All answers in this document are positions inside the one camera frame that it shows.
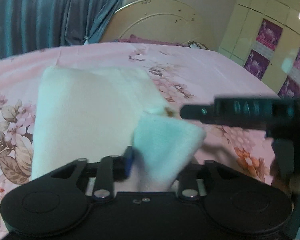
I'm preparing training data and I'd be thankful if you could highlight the cream white knit garment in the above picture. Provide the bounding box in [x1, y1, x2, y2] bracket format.
[31, 67, 206, 192]

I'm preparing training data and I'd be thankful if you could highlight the person's right hand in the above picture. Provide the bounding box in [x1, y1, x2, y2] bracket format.
[269, 160, 300, 196]

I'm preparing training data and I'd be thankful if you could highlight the cream wardrobe with purple posters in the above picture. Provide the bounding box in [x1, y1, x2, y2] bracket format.
[218, 0, 300, 98]

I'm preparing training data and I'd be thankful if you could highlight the pink floral bed sheet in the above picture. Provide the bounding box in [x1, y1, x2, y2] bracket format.
[0, 42, 288, 240]

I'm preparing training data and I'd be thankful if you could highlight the patterned pillow near headboard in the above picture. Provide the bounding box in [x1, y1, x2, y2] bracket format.
[188, 41, 208, 50]

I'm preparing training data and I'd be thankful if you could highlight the purple pillow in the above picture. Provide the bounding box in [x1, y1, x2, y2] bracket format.
[115, 34, 188, 47]

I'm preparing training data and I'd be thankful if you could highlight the cream round headboard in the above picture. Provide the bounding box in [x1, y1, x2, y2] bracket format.
[100, 0, 217, 50]

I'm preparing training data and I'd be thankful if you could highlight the blue grey curtain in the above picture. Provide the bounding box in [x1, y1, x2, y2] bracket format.
[0, 0, 123, 59]

